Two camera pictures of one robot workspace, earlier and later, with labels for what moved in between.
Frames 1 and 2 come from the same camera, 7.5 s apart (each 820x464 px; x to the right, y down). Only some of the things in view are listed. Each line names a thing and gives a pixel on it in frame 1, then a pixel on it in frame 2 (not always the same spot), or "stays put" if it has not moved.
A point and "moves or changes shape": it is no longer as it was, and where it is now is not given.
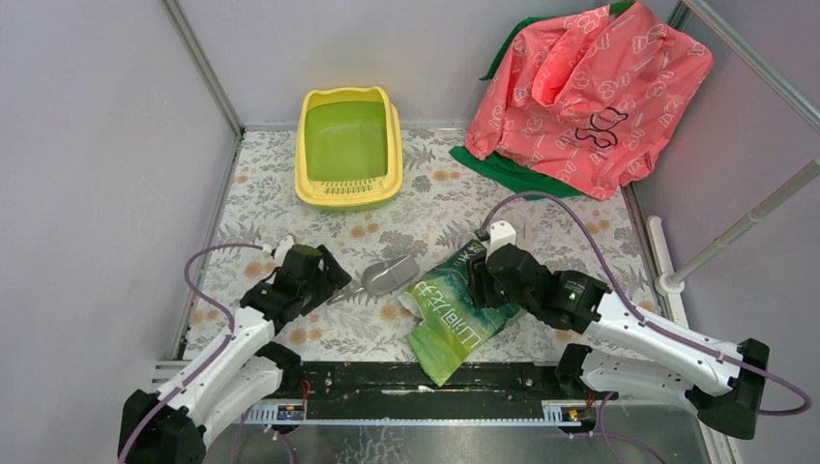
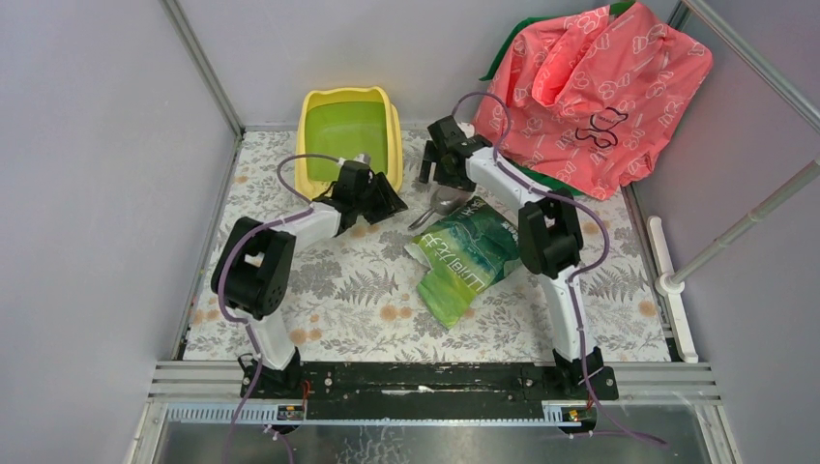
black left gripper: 327,277 → 372,197
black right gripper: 485,279 → 442,157
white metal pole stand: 670,284 stays put
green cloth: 533,183 stays put
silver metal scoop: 379,275 → 444,200
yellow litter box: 349,149 stays put
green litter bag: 453,326 moves or changes shape
